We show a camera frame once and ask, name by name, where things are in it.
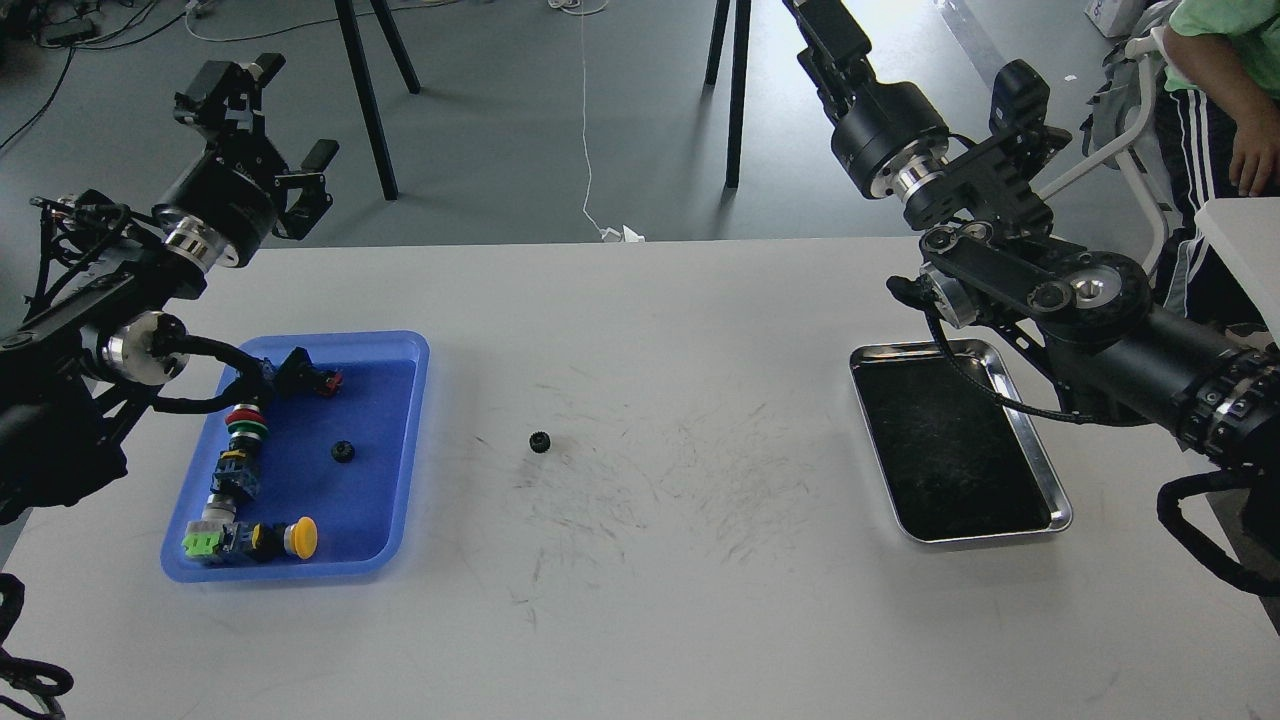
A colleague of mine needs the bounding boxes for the floor cables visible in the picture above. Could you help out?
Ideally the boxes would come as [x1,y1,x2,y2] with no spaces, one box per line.
[0,0,332,151]

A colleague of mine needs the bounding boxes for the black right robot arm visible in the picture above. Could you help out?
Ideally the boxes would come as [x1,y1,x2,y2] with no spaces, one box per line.
[786,1,1277,598]

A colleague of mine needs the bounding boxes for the small black gear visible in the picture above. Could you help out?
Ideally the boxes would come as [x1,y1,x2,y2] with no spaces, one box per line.
[527,430,552,454]
[330,439,357,464]

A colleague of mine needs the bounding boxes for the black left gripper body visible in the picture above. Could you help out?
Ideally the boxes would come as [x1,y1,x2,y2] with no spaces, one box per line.
[152,160,289,272]

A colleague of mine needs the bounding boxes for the blue plastic tray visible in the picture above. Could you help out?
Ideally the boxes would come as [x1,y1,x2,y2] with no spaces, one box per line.
[160,331,430,583]

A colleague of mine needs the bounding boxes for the black stand legs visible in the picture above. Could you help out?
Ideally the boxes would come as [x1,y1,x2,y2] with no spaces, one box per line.
[334,0,422,202]
[704,1,753,190]

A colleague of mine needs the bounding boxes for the blue yellow switch block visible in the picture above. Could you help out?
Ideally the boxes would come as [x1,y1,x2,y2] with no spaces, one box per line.
[247,357,276,397]

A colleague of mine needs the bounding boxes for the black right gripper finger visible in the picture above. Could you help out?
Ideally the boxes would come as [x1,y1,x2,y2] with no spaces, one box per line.
[783,1,874,101]

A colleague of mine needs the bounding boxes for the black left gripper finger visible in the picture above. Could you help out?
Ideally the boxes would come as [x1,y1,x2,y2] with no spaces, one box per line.
[280,138,340,241]
[174,53,287,170]

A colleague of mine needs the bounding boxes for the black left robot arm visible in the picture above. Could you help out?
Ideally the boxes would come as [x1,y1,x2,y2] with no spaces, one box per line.
[1,53,343,565]

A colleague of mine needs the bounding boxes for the white hanging cable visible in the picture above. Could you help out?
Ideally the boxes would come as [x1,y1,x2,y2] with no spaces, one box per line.
[545,0,646,243]

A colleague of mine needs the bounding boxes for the red green push button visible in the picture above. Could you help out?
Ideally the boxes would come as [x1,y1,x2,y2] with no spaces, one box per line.
[224,404,270,441]

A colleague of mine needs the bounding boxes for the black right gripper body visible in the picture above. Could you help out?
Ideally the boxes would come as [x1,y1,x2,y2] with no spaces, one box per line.
[831,82,950,199]

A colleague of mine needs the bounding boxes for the person in green shirt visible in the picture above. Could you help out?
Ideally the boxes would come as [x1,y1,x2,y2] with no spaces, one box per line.
[1155,1,1279,334]

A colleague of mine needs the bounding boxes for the green grey connector part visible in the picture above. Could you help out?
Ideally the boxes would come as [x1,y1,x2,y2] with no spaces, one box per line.
[180,495,241,566]

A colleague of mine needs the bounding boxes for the silver metal tray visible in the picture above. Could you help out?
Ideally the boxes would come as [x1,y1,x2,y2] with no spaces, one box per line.
[849,338,1074,546]

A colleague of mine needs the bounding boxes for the white side table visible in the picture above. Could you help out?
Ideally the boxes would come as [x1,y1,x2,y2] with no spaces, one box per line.
[1196,197,1279,334]

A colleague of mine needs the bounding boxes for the yellow mushroom push button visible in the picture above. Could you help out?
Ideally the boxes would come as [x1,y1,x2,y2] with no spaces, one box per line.
[233,516,319,562]

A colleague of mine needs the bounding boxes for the black stand legs right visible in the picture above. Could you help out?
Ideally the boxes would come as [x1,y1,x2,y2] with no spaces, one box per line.
[704,1,753,190]

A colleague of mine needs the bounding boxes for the black stand legs left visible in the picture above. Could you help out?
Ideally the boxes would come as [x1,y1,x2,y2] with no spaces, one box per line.
[334,0,422,202]

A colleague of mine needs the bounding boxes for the white office chair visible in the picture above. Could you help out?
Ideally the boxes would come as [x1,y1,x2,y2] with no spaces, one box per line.
[1037,20,1178,279]

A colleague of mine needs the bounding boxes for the black red switch part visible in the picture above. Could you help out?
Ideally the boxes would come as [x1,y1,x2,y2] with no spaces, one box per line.
[274,347,343,398]

